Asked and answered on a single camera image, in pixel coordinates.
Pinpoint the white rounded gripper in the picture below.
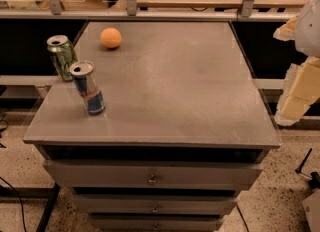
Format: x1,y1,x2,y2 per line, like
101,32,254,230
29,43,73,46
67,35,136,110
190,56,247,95
273,0,320,126

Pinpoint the blue silver redbull can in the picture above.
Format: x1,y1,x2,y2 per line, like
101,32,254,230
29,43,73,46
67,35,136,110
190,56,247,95
70,61,105,115

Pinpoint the green soda can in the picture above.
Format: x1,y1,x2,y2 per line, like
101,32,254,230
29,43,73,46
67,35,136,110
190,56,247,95
47,35,77,81

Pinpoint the black floor stand right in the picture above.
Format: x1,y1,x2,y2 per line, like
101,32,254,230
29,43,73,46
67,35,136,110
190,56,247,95
294,147,320,190

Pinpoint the grey metal drawer cabinet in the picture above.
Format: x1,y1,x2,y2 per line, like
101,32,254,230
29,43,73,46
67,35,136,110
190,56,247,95
24,22,280,232

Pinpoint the orange ball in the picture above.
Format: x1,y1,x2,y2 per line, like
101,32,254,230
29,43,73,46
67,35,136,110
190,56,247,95
100,28,122,49

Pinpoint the black cable on floor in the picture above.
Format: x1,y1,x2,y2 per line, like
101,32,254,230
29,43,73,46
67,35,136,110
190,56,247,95
0,175,28,232

